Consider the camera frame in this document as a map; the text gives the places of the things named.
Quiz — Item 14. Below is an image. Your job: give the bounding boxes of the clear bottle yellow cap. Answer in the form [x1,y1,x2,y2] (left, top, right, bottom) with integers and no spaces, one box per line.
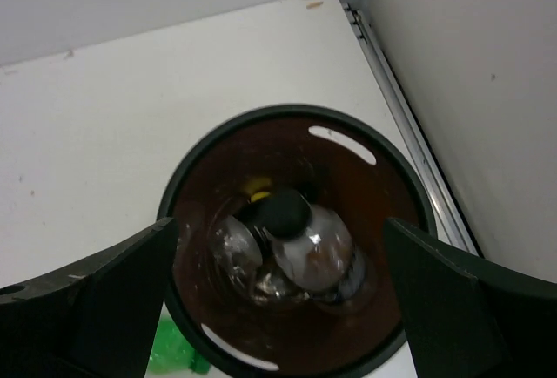
[241,177,273,203]

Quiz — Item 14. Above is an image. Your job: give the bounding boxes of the brown plastic bin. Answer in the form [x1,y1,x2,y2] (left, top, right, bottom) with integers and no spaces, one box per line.
[158,105,438,377]

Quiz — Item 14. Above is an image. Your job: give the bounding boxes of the aluminium table frame rail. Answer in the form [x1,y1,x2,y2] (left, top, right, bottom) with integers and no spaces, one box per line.
[342,3,483,257]

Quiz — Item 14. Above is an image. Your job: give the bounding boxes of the clear bottle black label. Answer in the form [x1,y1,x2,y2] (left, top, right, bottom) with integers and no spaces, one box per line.
[208,216,263,281]

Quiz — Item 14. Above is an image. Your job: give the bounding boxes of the green plastic bottle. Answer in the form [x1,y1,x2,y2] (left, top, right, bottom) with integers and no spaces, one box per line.
[147,314,211,375]

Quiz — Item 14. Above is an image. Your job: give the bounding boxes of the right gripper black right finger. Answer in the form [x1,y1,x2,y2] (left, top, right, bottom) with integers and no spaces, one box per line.
[383,219,556,377]

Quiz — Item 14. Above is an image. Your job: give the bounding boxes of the clear pepsi water bottle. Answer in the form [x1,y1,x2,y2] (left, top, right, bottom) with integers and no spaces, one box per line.
[257,188,376,311]

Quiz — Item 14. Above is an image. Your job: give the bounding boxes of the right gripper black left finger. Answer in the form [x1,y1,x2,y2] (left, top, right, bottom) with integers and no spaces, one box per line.
[1,218,178,377]

